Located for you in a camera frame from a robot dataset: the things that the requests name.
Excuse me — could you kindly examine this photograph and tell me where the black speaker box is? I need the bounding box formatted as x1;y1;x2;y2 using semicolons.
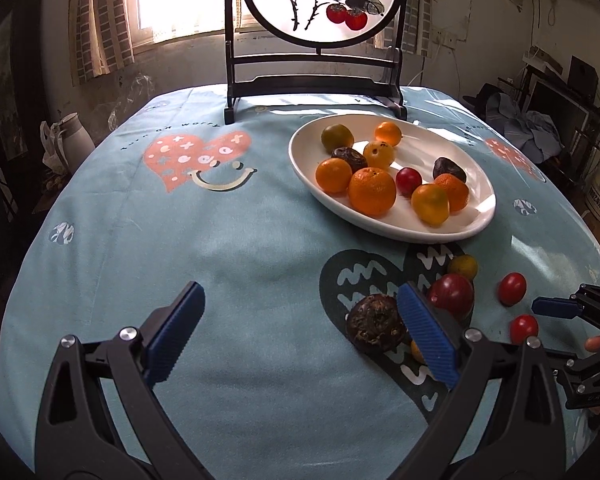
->
567;55;599;101

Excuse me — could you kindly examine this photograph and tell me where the white oval plate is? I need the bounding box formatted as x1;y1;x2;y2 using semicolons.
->
288;112;497;243

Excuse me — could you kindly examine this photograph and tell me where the white flat device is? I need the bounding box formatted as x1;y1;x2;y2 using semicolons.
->
522;45;563;73

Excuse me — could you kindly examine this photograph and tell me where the white jug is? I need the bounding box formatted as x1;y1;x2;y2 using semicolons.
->
55;112;97;168

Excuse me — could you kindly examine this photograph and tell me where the green-yellow tangerine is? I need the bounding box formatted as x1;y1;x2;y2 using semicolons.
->
321;124;355;155

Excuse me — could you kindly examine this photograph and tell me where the yellow tangerine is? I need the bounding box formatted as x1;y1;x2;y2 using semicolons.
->
411;183;450;226
363;140;396;170

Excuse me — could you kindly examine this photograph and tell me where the small orange-yellow tangerine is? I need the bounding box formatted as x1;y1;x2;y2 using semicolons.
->
374;121;403;147

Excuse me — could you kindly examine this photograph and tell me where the dark red plum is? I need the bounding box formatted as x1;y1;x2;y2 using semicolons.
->
426;273;475;322

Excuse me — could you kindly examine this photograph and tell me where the checked curtain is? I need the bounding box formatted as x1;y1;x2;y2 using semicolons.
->
375;0;433;58
69;0;141;86

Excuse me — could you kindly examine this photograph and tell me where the dark framed wall picture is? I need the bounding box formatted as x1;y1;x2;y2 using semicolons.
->
0;0;48;171

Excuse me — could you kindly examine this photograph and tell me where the black framed monitor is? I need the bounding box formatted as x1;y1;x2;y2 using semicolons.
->
522;77;591;133

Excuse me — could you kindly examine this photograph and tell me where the red cherry tomato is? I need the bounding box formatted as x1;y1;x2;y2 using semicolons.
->
509;314;540;346
497;272;527;307
396;167;423;196

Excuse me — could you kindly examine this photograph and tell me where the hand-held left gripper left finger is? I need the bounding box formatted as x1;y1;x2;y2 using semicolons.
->
34;281;206;480

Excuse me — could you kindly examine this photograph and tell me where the blue clothes pile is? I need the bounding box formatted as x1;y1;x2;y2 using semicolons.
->
480;92;563;161

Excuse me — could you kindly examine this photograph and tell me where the white plastic bag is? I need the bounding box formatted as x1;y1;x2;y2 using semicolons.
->
40;120;71;176

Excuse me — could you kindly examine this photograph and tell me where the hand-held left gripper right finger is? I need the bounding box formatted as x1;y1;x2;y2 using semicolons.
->
396;282;567;480

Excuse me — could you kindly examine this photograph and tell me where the large orange mandarin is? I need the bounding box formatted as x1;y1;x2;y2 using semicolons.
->
348;166;397;218

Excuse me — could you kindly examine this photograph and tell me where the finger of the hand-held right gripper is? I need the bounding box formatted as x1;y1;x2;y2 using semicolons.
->
555;347;600;411
532;284;600;333

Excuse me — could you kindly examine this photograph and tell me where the black hat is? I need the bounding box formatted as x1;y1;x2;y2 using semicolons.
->
462;84;503;111

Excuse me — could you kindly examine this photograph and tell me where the dark brown wrinkled fruit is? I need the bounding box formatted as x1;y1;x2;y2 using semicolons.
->
345;294;411;353
432;157;467;183
331;146;368;173

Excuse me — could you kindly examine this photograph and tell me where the dark wooden painted table screen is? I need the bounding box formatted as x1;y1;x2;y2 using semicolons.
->
223;0;409;126

